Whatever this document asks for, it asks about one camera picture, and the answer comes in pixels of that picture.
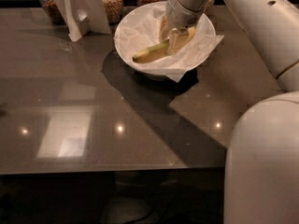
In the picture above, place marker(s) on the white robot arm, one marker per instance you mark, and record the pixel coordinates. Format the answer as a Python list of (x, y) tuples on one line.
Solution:
[(261, 183)]

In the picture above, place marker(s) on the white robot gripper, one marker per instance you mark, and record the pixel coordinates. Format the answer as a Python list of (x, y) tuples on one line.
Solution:
[(179, 14)]

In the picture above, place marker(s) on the white folded paper card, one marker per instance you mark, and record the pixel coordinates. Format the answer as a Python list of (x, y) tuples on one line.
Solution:
[(83, 16)]

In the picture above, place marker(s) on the glass jar behind white card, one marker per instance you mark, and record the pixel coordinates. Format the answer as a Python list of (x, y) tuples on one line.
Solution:
[(208, 6)]

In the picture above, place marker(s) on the white bowl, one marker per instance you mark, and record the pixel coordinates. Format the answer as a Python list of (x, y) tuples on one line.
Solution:
[(130, 19)]

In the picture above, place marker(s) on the white paper napkin liner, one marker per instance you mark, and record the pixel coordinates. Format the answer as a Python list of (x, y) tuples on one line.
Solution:
[(140, 31)]

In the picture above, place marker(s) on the glass jar of brown grains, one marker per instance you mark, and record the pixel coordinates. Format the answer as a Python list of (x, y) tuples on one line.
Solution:
[(52, 11)]

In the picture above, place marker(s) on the glass jar of beige grains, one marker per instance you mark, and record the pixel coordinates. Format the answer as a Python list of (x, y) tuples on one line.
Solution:
[(113, 9)]

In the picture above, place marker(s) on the yellow banana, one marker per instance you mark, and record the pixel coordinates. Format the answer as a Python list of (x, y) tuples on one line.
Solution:
[(152, 53)]

